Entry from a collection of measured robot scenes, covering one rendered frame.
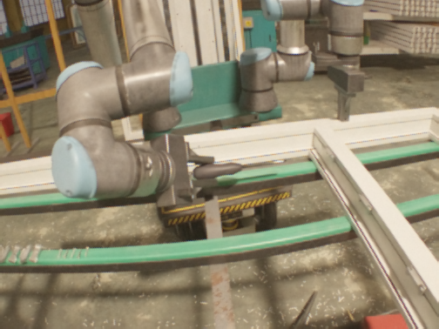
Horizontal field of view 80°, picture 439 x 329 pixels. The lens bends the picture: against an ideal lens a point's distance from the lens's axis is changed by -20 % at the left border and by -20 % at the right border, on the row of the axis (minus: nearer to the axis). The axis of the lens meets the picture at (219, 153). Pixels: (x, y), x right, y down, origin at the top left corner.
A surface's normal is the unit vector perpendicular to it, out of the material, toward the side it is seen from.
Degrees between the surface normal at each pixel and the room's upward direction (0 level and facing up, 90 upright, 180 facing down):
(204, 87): 90
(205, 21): 90
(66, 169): 64
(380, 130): 90
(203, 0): 90
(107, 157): 58
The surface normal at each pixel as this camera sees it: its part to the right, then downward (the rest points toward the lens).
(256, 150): 0.09, 0.49
